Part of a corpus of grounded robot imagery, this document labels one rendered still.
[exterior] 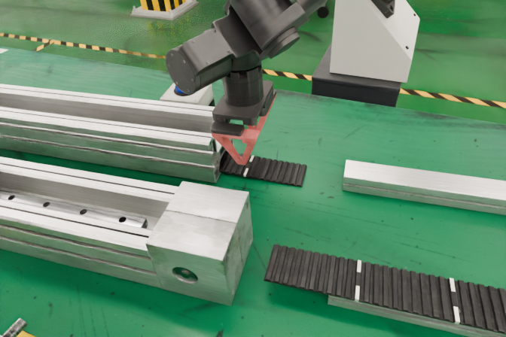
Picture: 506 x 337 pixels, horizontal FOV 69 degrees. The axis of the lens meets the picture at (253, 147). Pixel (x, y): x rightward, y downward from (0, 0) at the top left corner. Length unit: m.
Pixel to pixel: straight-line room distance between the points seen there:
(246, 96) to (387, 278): 0.29
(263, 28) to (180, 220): 0.23
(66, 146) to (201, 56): 0.38
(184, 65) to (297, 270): 0.27
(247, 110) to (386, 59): 0.44
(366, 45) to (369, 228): 0.44
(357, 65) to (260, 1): 0.49
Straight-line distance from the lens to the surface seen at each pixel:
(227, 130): 0.51
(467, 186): 0.61
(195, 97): 0.71
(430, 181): 0.60
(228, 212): 0.43
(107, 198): 0.54
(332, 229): 0.54
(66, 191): 0.58
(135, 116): 0.69
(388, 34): 0.85
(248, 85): 0.50
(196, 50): 0.42
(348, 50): 0.87
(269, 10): 0.42
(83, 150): 0.70
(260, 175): 0.60
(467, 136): 0.76
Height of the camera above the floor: 1.20
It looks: 39 degrees down
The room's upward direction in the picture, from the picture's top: 4 degrees counter-clockwise
